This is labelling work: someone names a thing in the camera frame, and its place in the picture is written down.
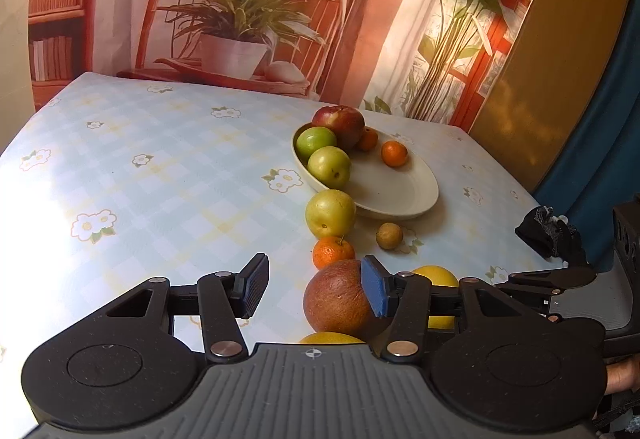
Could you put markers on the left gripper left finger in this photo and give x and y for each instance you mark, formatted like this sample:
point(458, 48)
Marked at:
point(220, 299)

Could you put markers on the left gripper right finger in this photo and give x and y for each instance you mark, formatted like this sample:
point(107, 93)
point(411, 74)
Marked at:
point(405, 298)

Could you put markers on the yellow lemon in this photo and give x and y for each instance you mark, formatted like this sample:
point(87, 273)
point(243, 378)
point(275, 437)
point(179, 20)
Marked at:
point(329, 338)
point(439, 277)

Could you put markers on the dull brownish red apple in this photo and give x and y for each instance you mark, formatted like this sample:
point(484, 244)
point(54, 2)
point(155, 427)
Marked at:
point(334, 301)

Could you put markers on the small orange mandarin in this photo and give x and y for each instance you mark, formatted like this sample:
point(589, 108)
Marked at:
point(368, 140)

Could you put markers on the green apple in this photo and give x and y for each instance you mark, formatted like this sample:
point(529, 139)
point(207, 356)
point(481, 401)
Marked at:
point(312, 139)

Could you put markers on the person right hand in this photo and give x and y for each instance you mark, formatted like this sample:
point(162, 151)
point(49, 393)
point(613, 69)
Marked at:
point(622, 376)

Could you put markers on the small tan longan fruit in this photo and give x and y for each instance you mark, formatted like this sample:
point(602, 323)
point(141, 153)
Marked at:
point(389, 236)

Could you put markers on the black fabric item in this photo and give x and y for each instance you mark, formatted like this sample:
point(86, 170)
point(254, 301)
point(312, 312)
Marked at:
point(552, 236)

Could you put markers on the cream round plate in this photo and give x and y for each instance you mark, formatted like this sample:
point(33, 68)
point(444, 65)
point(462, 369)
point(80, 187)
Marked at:
point(383, 192)

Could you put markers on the floral blue tablecloth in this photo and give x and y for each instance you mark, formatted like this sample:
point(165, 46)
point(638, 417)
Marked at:
point(115, 181)

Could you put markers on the pale yellow-green apple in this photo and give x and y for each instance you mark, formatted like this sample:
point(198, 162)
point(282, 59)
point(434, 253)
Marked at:
point(331, 166)

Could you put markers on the printed room backdrop cloth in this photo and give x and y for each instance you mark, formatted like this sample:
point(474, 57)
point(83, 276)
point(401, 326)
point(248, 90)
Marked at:
point(432, 60)

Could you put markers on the wooden cabinet panel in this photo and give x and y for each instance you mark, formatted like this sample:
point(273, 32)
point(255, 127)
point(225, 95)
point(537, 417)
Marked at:
point(545, 86)

